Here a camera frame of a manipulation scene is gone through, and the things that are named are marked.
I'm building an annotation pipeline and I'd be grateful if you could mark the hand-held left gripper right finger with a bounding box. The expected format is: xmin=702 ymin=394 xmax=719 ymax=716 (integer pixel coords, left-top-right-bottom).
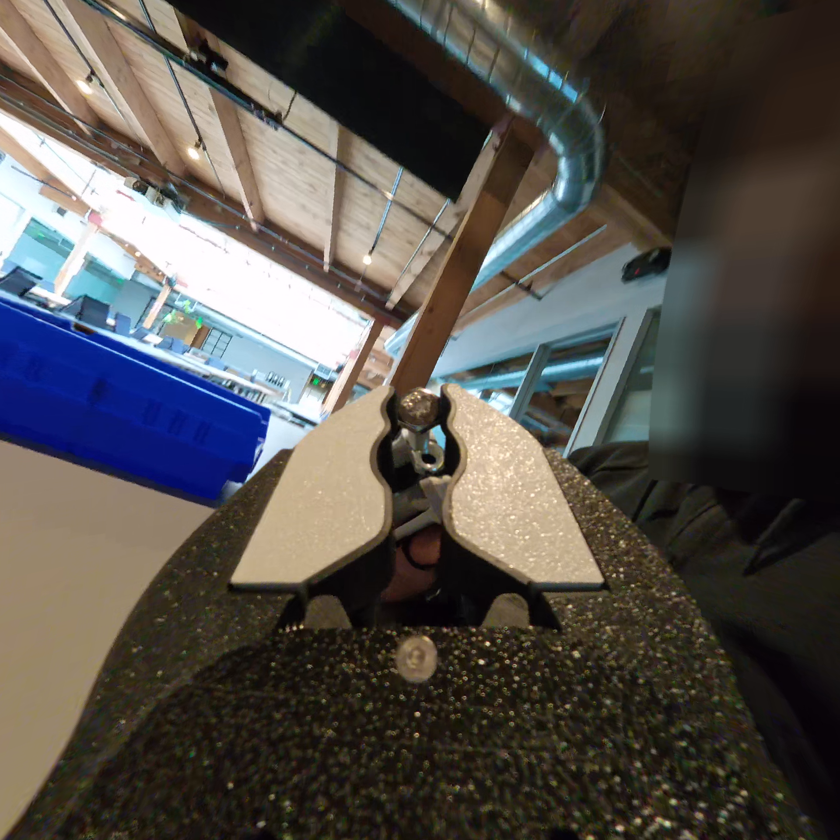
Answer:
xmin=440 ymin=384 xmax=606 ymax=590

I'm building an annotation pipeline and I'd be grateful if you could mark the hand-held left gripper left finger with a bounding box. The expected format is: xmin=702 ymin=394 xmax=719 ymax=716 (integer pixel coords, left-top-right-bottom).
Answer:
xmin=230 ymin=385 xmax=396 ymax=589

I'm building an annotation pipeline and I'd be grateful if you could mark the steel bolt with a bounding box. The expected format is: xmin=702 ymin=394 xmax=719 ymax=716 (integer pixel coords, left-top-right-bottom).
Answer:
xmin=398 ymin=389 xmax=438 ymax=431

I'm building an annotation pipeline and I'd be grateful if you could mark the person's right hand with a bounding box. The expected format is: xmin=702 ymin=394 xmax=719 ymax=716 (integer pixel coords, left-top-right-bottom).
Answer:
xmin=382 ymin=528 xmax=442 ymax=602

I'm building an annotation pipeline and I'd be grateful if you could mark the person in black jacket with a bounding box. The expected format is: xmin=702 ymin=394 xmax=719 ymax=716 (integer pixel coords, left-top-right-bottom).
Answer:
xmin=567 ymin=440 xmax=840 ymax=840

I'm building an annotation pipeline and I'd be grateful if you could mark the large blue plastic bin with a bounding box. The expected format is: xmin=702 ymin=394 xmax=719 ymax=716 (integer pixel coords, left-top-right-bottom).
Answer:
xmin=0 ymin=289 xmax=271 ymax=508

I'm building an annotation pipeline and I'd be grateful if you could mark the ceiling mounted unit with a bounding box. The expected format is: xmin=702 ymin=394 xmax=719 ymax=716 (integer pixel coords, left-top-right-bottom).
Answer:
xmin=125 ymin=174 xmax=191 ymax=211

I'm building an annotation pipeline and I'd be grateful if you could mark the black ceiling panel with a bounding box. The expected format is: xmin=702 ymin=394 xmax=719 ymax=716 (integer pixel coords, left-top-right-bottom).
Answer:
xmin=167 ymin=0 xmax=493 ymax=201

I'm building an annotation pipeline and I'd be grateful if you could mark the wooden support post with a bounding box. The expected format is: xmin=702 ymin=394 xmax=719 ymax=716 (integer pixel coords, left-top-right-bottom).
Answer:
xmin=387 ymin=115 xmax=546 ymax=395
xmin=322 ymin=320 xmax=385 ymax=416

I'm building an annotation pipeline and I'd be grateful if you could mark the silver spiral duct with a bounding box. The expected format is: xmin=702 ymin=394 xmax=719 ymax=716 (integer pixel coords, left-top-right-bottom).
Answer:
xmin=453 ymin=351 xmax=614 ymax=395
xmin=384 ymin=0 xmax=608 ymax=355

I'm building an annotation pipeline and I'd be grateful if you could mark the black wall sensor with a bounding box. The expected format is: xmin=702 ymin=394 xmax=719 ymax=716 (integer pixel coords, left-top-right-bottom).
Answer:
xmin=620 ymin=246 xmax=673 ymax=283

